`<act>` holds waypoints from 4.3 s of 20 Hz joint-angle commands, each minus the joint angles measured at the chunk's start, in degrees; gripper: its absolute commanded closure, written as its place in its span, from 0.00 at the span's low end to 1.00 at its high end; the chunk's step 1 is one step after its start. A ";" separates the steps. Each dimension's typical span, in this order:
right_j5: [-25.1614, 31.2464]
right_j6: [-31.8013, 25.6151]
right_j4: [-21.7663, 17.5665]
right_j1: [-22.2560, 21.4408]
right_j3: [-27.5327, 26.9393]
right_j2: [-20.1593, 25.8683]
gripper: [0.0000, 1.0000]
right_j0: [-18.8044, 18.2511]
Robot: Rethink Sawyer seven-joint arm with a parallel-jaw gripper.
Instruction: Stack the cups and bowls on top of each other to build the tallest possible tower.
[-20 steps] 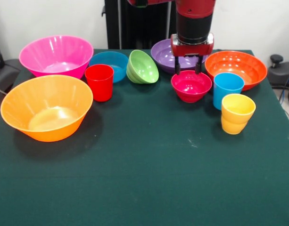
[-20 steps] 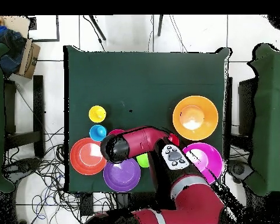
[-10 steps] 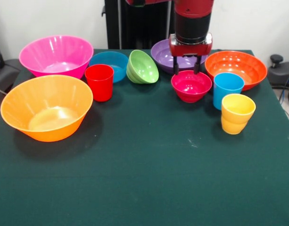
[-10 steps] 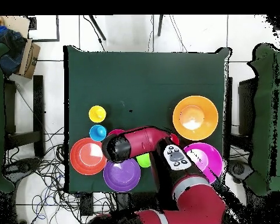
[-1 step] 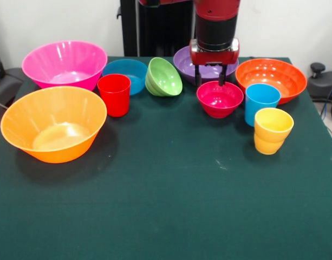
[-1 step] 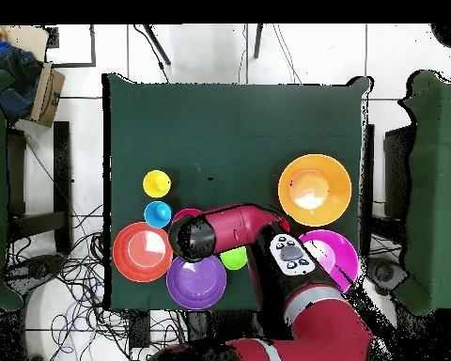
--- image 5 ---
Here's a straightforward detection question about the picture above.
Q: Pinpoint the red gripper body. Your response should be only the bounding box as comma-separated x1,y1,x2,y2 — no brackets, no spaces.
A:
189,37,240,67

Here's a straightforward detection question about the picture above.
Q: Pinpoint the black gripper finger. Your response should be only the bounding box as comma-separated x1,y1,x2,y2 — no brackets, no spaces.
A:
218,64,229,87
193,64,203,87

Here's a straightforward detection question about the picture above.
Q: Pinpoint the small crimson bowl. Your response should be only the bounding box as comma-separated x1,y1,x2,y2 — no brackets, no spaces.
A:
196,80,245,119

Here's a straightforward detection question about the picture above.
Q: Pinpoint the green bowl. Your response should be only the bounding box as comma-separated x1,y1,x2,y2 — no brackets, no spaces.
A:
145,56,184,98

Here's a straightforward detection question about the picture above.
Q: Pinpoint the purple bowl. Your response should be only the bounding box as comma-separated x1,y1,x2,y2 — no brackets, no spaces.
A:
173,45,239,86

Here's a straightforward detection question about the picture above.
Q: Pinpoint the blue cup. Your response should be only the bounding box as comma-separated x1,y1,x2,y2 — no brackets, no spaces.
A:
244,83,282,128

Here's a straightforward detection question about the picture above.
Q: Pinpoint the red-orange bowl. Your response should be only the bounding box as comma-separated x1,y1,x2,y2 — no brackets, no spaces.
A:
235,58,308,106

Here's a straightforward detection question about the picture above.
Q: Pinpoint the blue bowl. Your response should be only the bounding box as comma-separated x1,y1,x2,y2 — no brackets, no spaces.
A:
101,58,149,96

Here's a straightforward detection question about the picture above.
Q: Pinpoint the yellow cup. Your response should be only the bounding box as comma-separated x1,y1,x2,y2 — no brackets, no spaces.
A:
253,107,295,155

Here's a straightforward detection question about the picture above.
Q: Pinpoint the red cup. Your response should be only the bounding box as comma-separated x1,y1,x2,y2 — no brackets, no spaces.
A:
96,73,132,118

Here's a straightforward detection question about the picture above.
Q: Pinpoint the dark green tablecloth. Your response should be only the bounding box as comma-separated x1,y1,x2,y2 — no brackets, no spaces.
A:
0,56,332,260

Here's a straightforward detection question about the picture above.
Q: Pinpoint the large pink bowl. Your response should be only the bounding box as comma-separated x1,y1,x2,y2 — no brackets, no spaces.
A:
21,40,109,92

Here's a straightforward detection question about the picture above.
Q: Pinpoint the large orange bowl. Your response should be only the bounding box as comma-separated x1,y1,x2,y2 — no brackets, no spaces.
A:
0,86,108,164

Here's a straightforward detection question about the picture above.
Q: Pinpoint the black pedestal foot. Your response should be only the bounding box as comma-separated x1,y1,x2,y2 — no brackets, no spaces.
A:
307,62,332,101
0,67,25,109

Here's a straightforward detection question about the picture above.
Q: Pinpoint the blue cable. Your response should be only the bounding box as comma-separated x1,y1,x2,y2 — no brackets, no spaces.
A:
320,75,332,120

